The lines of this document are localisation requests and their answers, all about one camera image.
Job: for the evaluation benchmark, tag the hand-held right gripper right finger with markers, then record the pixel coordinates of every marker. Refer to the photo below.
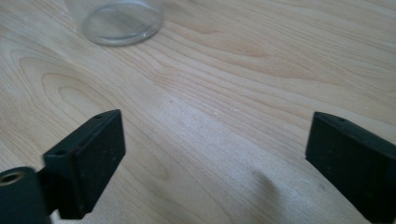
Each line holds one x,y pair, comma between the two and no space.
355,161

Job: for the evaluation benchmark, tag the clear glass cup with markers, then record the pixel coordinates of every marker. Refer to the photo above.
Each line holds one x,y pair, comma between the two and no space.
124,31

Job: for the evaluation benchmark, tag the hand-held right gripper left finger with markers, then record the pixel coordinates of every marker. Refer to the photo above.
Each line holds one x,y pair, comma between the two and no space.
90,161

